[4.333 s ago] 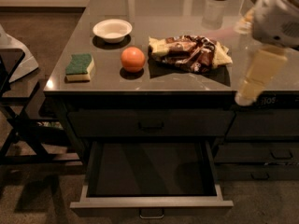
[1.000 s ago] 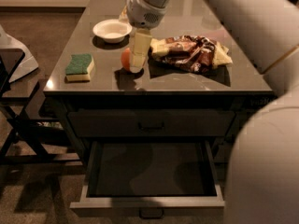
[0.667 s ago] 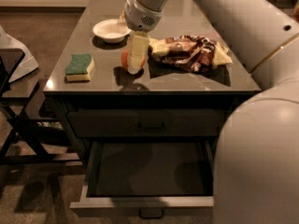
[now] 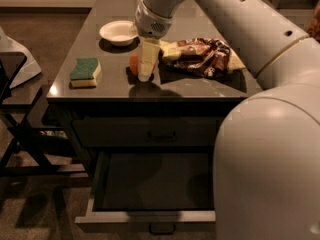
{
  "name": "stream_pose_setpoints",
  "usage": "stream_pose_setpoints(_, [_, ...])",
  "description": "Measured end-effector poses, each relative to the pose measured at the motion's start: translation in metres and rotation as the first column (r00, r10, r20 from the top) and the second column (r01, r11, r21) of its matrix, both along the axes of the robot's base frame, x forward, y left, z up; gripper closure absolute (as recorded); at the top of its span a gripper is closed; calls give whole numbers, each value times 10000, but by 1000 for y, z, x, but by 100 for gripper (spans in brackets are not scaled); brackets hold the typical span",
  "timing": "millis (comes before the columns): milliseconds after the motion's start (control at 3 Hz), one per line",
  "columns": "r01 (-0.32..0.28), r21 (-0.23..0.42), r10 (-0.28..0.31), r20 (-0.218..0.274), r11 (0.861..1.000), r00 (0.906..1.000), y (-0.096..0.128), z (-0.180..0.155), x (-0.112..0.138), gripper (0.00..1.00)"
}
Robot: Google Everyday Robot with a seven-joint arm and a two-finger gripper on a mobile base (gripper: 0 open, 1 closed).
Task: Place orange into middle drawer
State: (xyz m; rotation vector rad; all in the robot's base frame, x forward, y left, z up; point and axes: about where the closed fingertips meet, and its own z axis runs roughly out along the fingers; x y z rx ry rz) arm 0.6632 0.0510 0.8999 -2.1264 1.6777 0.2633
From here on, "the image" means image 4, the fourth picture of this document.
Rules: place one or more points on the closed top drawer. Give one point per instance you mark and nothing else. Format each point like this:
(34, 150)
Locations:
(146, 131)

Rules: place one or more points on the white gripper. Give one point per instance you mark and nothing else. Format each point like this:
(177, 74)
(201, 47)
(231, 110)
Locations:
(150, 23)

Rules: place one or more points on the open middle drawer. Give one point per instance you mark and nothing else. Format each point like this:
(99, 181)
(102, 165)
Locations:
(158, 193)

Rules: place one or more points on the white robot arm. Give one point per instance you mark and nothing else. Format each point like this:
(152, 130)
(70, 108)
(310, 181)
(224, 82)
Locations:
(267, 151)

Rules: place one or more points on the orange fruit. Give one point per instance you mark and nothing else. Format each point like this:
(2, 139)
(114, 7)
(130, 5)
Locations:
(134, 64)

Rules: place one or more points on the white base object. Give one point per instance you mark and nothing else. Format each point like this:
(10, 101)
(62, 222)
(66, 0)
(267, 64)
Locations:
(17, 60)

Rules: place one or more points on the jar of almonds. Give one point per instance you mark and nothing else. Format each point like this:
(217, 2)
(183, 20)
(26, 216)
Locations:
(313, 28)

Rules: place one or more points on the white paper bowl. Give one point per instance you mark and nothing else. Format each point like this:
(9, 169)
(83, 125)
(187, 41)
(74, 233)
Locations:
(119, 33)

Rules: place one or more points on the dark folding chair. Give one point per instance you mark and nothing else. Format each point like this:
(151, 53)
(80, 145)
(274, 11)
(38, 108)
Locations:
(29, 123)

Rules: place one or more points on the brown chip bag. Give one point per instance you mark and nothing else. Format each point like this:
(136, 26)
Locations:
(209, 58)

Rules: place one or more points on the green yellow sponge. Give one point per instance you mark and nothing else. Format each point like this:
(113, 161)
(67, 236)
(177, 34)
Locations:
(85, 72)

